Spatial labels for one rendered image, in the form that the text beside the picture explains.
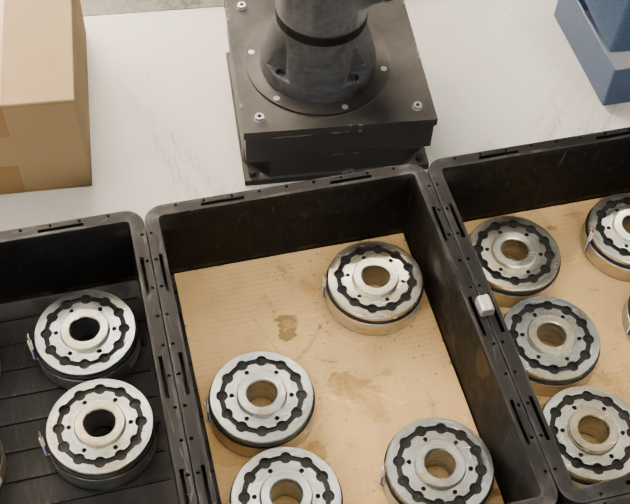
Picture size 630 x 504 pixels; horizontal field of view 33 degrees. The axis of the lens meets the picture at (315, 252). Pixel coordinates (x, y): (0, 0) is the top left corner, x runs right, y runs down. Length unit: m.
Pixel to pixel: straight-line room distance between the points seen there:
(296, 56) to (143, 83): 0.29
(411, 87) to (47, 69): 0.46
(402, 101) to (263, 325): 0.40
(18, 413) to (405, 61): 0.68
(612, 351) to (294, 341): 0.33
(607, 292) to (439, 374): 0.22
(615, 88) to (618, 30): 0.49
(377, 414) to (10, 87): 0.60
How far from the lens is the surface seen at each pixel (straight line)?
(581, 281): 1.19
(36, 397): 1.09
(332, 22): 1.28
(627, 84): 1.55
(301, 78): 1.33
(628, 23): 1.06
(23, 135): 1.34
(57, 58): 1.35
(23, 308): 1.15
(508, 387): 0.98
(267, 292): 1.13
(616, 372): 1.13
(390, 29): 1.46
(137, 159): 1.43
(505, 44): 1.62
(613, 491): 0.95
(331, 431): 1.05
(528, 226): 1.18
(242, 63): 1.40
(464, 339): 1.05
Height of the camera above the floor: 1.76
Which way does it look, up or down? 53 degrees down
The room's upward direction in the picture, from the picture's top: 3 degrees clockwise
